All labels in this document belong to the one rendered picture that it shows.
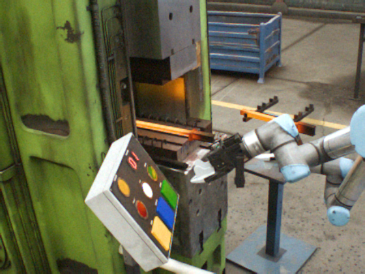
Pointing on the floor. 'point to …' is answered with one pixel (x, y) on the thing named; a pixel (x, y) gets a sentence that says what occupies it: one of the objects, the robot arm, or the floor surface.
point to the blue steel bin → (244, 42)
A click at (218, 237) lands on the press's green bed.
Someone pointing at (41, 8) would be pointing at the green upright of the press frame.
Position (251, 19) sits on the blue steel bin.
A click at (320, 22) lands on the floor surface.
